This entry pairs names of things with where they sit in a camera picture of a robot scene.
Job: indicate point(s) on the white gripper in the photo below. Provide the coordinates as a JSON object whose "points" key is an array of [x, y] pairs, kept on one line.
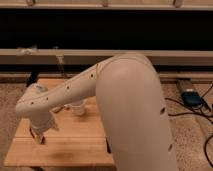
{"points": [[41, 128]]}

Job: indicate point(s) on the dark red dried pepper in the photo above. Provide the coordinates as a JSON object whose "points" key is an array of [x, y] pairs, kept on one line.
{"points": [[31, 132]]}

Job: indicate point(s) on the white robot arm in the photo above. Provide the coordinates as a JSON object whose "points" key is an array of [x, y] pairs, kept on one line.
{"points": [[130, 99]]}

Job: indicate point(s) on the white plastic cup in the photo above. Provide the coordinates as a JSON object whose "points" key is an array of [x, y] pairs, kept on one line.
{"points": [[78, 108]]}

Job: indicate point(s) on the wooden table board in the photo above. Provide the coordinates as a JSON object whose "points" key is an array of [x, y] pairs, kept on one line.
{"points": [[79, 142]]}

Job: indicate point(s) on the black rectangular bar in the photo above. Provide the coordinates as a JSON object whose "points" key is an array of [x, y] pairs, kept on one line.
{"points": [[108, 147]]}

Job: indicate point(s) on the blue power adapter box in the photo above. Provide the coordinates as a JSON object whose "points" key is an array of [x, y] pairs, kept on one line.
{"points": [[191, 99]]}

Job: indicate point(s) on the wooden horizontal rail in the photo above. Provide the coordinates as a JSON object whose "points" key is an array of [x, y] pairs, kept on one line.
{"points": [[87, 57]]}

